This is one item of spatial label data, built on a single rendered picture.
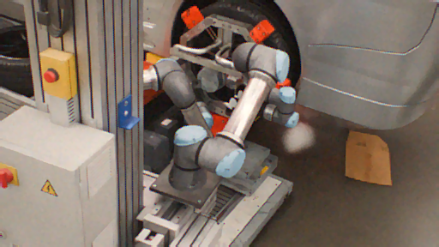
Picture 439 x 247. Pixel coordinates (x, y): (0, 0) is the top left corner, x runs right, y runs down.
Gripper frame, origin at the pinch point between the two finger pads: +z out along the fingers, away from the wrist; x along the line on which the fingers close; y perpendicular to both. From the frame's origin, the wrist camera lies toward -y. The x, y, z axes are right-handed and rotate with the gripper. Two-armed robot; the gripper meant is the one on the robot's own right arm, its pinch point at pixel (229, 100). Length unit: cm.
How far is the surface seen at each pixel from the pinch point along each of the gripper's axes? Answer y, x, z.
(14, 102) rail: -47, 15, 143
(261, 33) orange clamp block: 27.4, -24.0, -3.1
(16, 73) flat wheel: -39, -1, 157
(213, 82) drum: 1.8, -7.2, 13.8
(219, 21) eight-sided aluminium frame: 27.0, -24.2, 20.7
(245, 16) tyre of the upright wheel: 28.7, -32.6, 10.6
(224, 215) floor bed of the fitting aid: -76, 4, -2
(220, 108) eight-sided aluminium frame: -22.6, -19.7, 15.8
